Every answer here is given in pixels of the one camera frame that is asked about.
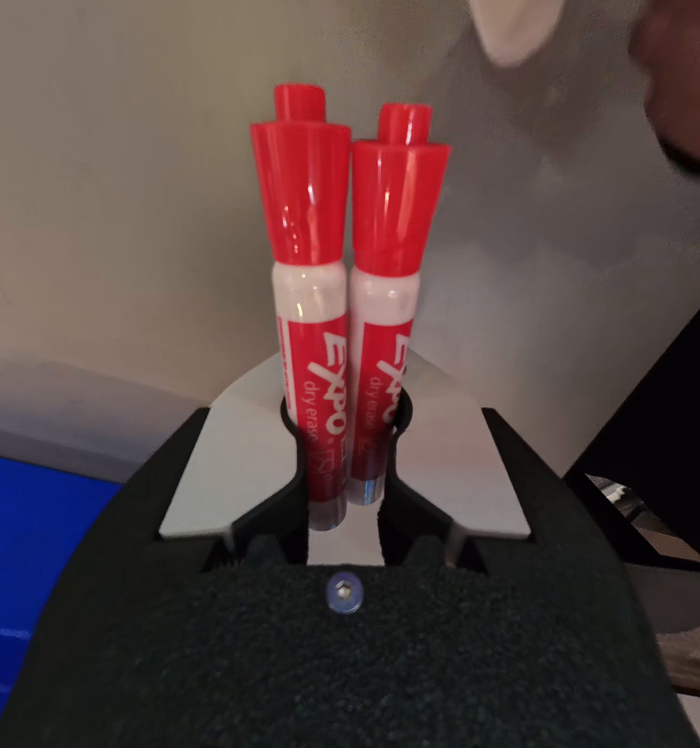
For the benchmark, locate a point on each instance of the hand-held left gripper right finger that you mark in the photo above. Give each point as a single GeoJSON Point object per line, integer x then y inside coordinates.
{"type": "Point", "coordinates": [467, 467]}

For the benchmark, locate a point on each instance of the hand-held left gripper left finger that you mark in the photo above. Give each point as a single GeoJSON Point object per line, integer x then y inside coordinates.
{"type": "Point", "coordinates": [227, 461]}

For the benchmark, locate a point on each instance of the red dry erase marker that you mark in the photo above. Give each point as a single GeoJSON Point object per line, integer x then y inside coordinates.
{"type": "Point", "coordinates": [397, 210]}
{"type": "Point", "coordinates": [306, 204]}

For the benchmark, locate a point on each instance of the person's right hand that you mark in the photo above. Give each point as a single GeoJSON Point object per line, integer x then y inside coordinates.
{"type": "Point", "coordinates": [689, 70]}

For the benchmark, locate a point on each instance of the blue plastic bin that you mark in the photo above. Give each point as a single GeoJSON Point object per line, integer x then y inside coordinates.
{"type": "Point", "coordinates": [28, 555]}

